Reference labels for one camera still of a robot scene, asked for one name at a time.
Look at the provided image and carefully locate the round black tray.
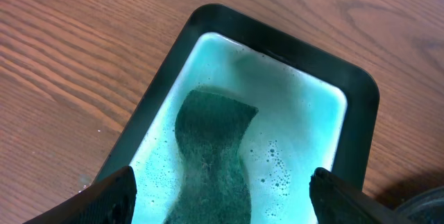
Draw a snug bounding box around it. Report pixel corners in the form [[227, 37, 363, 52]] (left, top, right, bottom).
[[395, 187, 444, 224]]

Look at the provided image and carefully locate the green yellow sponge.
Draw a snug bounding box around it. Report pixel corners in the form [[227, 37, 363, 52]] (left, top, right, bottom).
[[164, 89, 258, 224]]

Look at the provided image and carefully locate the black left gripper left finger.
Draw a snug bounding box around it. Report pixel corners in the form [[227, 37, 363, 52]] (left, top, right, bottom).
[[24, 166, 137, 224]]

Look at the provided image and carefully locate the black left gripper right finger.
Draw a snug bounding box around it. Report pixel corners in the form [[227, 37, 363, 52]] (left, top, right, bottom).
[[309, 167, 411, 224]]

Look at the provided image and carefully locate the rectangular black soapy water tray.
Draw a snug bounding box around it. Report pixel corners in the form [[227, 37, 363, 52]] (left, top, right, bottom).
[[97, 4, 379, 223]]

